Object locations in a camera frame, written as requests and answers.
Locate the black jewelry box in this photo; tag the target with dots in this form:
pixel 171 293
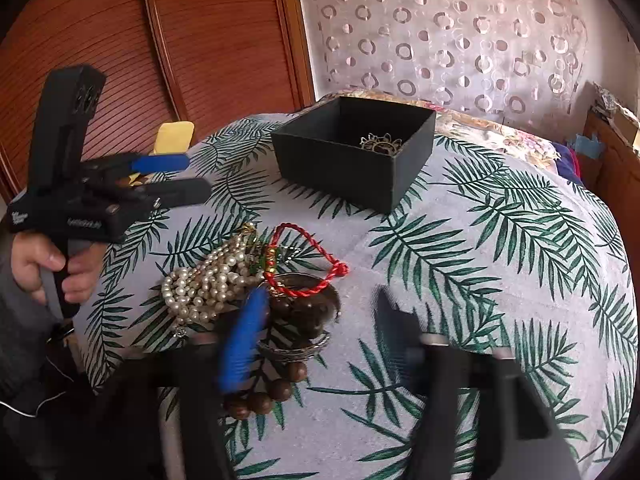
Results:
pixel 340 170

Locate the dark brown bangle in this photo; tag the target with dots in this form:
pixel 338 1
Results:
pixel 327 300

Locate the wooden wardrobe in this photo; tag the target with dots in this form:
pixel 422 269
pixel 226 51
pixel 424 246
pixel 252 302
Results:
pixel 200 35

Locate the green bead charm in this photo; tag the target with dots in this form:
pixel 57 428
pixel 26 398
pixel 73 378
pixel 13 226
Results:
pixel 262 264

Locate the leaf print cloth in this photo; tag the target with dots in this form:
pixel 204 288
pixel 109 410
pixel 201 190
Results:
pixel 450 270

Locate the person's left forearm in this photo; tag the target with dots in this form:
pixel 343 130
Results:
pixel 20 320

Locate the yellow plush toy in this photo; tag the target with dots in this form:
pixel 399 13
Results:
pixel 172 137

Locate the gold pendant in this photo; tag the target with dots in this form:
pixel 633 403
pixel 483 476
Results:
pixel 381 142

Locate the person's left hand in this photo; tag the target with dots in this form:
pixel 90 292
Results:
pixel 35 260

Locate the floral blanket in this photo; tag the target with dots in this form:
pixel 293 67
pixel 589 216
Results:
pixel 500 135

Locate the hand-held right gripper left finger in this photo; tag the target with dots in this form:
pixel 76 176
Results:
pixel 245 340

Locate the blue paper bag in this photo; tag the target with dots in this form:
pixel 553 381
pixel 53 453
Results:
pixel 589 144

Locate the wooden cabinet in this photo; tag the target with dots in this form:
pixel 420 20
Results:
pixel 615 170

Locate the cardboard box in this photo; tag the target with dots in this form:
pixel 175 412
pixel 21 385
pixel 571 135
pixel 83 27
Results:
pixel 629 127

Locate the circle pattern curtain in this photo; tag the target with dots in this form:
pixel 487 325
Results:
pixel 425 35

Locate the silver bangle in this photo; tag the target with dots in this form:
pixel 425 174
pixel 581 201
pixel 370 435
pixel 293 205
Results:
pixel 300 355

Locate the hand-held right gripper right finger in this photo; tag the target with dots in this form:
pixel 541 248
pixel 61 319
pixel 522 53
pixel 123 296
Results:
pixel 400 330

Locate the person's dark clothing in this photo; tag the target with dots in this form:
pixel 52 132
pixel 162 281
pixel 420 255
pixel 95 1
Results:
pixel 50 440

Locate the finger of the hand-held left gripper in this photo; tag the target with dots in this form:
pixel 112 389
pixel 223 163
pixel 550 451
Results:
pixel 160 162
pixel 180 191

